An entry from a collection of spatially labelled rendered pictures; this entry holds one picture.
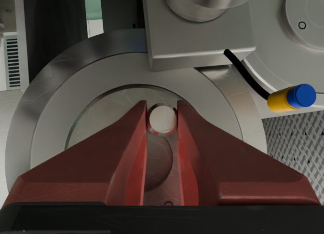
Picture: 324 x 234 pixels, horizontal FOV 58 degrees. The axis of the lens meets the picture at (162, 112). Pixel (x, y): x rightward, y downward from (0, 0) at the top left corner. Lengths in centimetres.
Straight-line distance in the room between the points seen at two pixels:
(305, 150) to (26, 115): 28
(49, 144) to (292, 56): 15
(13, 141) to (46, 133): 2
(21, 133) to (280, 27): 16
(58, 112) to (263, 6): 14
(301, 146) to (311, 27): 19
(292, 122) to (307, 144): 3
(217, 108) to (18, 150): 11
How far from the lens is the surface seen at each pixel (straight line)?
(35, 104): 18
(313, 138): 34
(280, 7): 20
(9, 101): 54
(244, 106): 18
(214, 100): 16
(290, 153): 38
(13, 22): 56
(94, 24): 306
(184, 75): 16
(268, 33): 20
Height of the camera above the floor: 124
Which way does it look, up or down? 4 degrees down
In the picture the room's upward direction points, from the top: 174 degrees clockwise
